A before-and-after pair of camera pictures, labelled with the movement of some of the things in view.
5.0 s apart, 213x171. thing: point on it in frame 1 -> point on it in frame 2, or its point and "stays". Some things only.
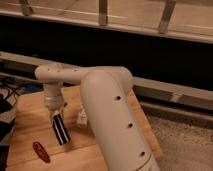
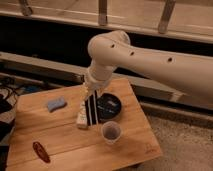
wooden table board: x=33 y=145 stays
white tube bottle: x=82 y=120 stays
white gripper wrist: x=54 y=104 -> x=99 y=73
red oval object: x=39 y=150 stays
